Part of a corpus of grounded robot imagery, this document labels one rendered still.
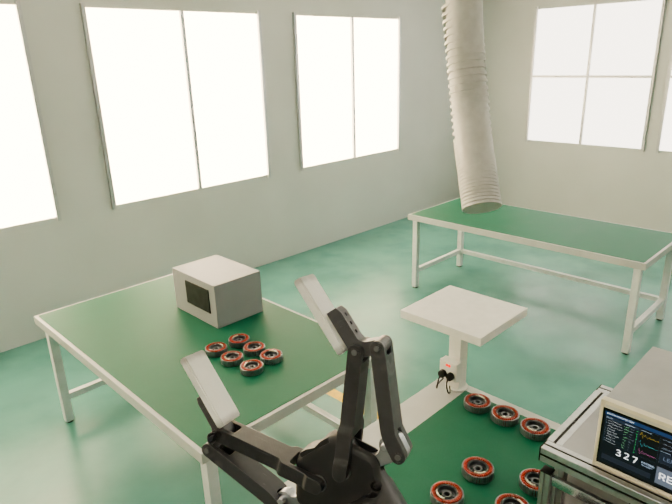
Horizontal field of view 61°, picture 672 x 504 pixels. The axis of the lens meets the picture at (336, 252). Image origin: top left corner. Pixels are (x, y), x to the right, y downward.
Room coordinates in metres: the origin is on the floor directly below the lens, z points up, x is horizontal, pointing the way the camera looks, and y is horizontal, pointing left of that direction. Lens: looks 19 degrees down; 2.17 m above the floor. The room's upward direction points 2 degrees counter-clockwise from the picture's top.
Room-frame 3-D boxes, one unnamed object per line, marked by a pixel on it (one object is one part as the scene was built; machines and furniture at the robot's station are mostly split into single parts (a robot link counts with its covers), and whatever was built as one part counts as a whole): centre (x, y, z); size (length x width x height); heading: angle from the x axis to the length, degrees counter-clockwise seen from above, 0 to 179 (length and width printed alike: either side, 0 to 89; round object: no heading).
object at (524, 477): (1.58, -0.67, 0.77); 0.11 x 0.11 x 0.04
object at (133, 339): (2.85, 0.80, 0.38); 1.85 x 1.10 x 0.75; 45
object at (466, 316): (2.07, -0.51, 0.98); 0.37 x 0.35 x 0.46; 45
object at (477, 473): (1.65, -0.48, 0.77); 0.11 x 0.11 x 0.04
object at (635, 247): (4.76, -1.75, 0.38); 2.10 x 0.90 x 0.75; 45
